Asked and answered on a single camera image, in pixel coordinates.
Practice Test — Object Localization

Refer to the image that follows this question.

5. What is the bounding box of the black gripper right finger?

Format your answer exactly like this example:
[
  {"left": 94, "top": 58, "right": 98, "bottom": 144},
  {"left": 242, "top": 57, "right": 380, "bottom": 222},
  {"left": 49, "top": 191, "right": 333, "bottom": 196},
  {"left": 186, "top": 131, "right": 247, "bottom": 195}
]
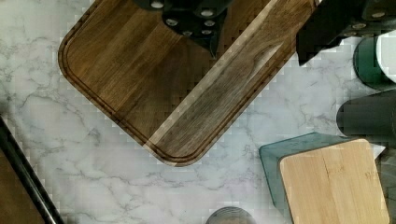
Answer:
[{"left": 296, "top": 0, "right": 396, "bottom": 66}]

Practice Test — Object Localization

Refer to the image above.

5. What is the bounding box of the dark wooden cutting board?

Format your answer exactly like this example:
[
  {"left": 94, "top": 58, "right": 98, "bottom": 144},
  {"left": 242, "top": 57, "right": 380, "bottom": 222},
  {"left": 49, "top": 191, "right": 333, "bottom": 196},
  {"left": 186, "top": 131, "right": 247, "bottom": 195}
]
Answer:
[{"left": 58, "top": 0, "right": 321, "bottom": 166}]

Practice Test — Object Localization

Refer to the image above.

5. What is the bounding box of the teal canister with bamboo lid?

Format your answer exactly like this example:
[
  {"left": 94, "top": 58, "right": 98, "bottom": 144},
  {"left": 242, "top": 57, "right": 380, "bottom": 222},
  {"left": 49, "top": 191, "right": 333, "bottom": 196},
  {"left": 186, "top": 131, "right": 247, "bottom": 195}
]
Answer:
[{"left": 259, "top": 133, "right": 390, "bottom": 224}]

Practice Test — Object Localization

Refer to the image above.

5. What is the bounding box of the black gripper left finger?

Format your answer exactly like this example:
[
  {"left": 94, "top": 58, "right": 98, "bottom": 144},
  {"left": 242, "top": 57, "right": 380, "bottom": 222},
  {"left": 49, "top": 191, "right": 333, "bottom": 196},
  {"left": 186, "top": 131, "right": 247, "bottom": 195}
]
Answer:
[{"left": 133, "top": 0, "right": 233, "bottom": 59}]

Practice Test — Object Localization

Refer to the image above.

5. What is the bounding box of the stainless toaster oven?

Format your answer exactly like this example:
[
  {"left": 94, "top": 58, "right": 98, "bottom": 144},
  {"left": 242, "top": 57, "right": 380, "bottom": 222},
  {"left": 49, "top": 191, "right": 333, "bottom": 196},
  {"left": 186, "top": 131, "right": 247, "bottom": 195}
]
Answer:
[{"left": 0, "top": 119, "right": 65, "bottom": 224}]

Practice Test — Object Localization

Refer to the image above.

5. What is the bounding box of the dark green mug white lid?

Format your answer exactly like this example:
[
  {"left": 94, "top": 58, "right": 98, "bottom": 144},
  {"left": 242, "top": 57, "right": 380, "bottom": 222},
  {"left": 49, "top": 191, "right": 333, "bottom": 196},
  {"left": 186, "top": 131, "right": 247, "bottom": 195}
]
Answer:
[{"left": 353, "top": 36, "right": 395, "bottom": 91}]

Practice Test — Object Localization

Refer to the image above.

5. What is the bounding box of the clear jar with beige lid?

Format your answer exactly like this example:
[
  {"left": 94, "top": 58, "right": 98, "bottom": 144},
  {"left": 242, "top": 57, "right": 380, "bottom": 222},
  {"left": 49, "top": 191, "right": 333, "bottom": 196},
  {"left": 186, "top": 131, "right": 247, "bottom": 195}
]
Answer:
[{"left": 205, "top": 206, "right": 257, "bottom": 224}]

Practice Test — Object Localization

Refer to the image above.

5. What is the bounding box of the dark smoked glass tumbler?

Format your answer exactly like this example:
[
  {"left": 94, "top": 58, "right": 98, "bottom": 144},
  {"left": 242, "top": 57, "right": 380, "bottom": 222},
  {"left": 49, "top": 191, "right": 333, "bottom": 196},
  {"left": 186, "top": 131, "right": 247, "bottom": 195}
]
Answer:
[{"left": 336, "top": 90, "right": 396, "bottom": 147}]

